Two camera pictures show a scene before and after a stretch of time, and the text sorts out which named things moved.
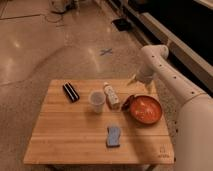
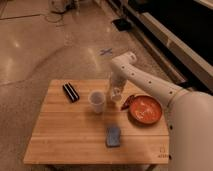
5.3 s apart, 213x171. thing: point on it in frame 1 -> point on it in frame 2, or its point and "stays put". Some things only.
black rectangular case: (70, 92) stays put
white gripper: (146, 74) -> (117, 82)
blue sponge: (113, 137) stays put
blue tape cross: (106, 52) stays put
